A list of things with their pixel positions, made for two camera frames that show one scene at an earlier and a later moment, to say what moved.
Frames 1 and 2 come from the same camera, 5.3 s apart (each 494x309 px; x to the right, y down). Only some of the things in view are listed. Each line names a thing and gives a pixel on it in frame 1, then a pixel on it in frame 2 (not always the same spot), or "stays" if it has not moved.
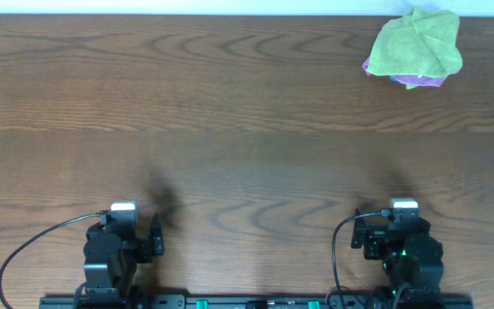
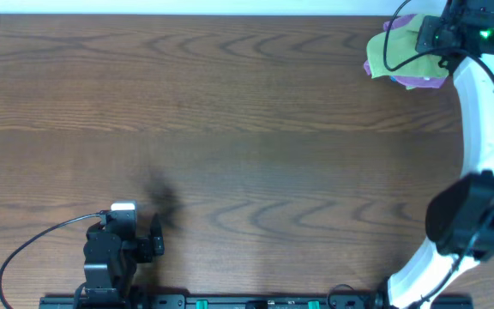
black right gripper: (374, 238) → (429, 26)
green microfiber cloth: (421, 43) stays
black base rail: (256, 302) stays
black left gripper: (145, 250) stays
